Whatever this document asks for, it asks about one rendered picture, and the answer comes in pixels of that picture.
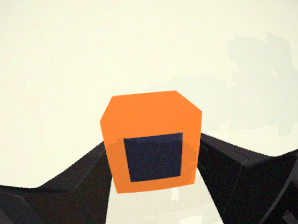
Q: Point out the orange block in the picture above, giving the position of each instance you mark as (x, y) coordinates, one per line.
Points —
(151, 140)

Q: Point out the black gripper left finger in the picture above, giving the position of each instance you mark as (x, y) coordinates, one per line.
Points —
(79, 195)

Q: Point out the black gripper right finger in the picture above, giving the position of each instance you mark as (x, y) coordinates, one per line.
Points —
(245, 185)

